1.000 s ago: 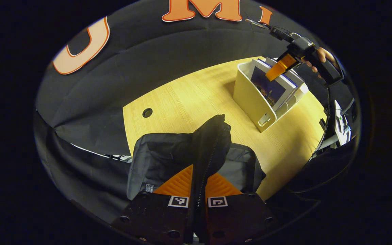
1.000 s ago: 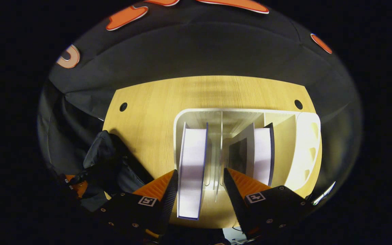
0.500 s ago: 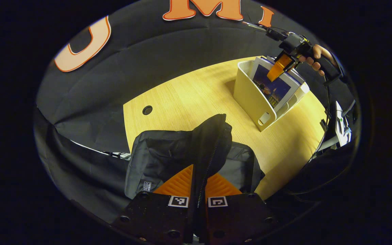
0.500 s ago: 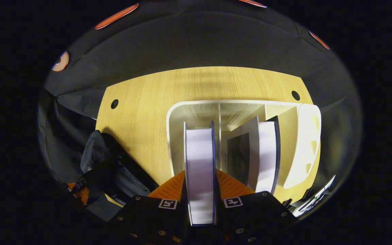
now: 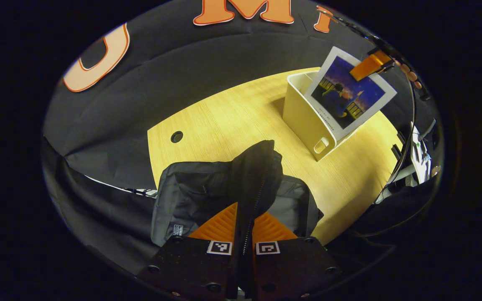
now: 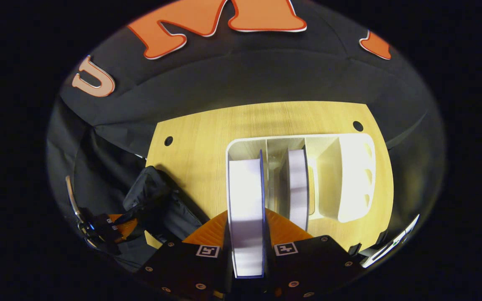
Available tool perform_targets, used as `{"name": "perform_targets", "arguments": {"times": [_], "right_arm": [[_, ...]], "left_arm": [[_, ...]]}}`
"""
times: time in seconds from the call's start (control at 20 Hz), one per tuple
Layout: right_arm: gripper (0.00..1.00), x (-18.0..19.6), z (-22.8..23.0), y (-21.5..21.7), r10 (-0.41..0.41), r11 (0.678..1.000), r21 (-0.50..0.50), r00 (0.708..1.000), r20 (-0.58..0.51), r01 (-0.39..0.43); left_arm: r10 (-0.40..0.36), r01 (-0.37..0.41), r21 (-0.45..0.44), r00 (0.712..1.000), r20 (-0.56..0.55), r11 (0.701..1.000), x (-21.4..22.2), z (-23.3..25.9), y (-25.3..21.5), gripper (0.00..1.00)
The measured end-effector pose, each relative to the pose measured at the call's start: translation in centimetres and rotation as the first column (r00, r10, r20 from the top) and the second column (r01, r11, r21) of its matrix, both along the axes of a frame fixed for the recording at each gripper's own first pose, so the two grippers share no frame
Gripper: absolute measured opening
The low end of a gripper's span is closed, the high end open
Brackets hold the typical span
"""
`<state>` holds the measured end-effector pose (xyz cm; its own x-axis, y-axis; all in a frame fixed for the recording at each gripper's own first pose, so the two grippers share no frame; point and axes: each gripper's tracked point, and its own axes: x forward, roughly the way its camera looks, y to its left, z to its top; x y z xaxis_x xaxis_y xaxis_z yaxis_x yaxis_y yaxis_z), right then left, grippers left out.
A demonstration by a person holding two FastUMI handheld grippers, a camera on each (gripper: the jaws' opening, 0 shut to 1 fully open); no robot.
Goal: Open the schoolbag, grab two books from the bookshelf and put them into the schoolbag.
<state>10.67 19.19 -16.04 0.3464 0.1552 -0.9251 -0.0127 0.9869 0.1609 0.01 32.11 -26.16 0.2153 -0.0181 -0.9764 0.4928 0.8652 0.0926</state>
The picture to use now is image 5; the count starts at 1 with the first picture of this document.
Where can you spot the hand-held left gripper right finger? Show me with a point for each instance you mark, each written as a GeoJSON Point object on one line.
{"type": "Point", "coordinates": [295, 267]}

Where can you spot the white electronic device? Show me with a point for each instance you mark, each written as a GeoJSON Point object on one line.
{"type": "Point", "coordinates": [420, 152]}

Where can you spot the black schoolbag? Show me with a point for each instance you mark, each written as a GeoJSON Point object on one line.
{"type": "Point", "coordinates": [191, 196]}

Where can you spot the blue cover book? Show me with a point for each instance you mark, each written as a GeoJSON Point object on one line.
{"type": "Point", "coordinates": [345, 96]}

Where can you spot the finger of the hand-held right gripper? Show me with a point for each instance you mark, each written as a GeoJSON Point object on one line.
{"type": "Point", "coordinates": [368, 67]}

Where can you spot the white plastic bookshelf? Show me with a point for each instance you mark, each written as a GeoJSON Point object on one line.
{"type": "Point", "coordinates": [303, 117]}

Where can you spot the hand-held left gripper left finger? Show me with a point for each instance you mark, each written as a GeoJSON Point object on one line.
{"type": "Point", "coordinates": [191, 263]}

